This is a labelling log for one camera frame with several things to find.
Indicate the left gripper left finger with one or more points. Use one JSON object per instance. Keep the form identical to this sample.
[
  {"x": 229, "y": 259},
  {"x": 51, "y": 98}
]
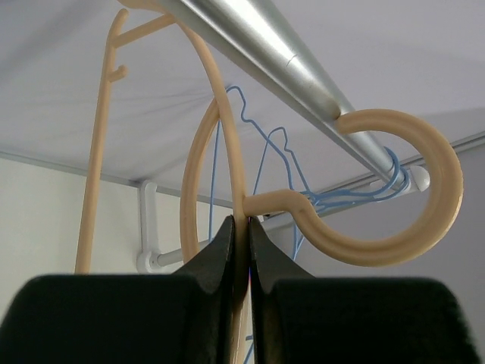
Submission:
[{"x": 183, "y": 317}]

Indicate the beige plastic hanger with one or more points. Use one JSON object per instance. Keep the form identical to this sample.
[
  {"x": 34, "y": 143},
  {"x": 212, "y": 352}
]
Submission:
[{"x": 445, "y": 199}]

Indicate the metal clothes rack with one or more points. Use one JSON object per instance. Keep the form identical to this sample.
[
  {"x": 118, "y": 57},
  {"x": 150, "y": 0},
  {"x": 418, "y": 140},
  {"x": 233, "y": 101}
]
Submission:
[{"x": 257, "y": 38}]

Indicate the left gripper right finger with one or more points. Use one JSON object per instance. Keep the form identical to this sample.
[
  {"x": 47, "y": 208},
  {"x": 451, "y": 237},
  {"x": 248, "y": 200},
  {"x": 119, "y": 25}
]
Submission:
[{"x": 298, "y": 318}]

